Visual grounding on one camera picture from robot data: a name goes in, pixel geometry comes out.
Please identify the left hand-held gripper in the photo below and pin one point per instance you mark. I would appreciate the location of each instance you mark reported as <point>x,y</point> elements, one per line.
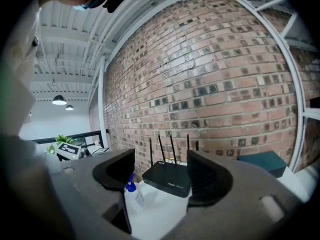
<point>68,150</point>

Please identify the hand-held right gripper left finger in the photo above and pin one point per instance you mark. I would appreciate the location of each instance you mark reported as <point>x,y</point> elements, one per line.
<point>95,181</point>

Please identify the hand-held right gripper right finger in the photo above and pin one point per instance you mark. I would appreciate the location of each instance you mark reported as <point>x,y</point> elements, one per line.
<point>232,199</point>

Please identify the green potted plant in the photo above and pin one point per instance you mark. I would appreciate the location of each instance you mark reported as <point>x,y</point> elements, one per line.
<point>63,139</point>

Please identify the white flower bouquet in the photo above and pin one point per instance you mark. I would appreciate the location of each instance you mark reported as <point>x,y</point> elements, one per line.
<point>50,149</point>

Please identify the black metal railing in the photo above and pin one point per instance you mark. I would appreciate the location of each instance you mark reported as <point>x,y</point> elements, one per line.
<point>82,134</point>

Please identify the black pendant lamp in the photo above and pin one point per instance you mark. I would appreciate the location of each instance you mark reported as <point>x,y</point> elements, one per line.
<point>59,100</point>
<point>69,107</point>

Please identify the dark teal box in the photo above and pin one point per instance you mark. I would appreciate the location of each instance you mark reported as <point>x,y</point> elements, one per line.
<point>265,162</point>

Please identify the white pillar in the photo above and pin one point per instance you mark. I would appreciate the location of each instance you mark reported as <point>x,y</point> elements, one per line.
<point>102,101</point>

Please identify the black router with antennas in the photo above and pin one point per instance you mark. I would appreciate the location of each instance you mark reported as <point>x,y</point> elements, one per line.
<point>165,179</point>

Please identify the white table with grommet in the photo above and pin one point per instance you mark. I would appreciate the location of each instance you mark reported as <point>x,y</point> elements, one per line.
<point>160,214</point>

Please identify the person's beige clothing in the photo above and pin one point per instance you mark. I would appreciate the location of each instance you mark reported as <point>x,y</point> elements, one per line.
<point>17,89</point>

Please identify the blue face mask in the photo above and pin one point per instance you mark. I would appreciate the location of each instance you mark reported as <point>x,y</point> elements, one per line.
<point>93,2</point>

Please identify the white metal shelf rack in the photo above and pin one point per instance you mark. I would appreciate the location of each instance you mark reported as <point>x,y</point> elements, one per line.
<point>290,59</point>

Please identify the wooden picture frame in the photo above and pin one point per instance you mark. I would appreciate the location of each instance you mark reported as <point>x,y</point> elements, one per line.
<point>100,150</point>

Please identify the black head camera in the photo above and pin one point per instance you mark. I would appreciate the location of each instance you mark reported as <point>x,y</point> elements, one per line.
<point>115,0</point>

